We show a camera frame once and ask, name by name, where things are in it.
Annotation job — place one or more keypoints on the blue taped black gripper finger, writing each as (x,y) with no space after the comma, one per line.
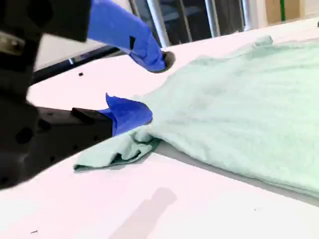
(127,115)
(124,27)

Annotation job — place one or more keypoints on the pale green T-shirt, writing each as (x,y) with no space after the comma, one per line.
(224,112)

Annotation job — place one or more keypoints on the silver metal tube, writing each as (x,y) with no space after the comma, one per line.
(157,22)
(250,13)
(213,17)

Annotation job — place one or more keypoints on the black edge strip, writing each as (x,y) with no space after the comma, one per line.
(74,61)

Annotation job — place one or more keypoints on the green strip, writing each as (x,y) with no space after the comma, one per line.
(282,10)

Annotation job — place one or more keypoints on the beige cardboard panel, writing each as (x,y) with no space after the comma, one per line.
(301,11)

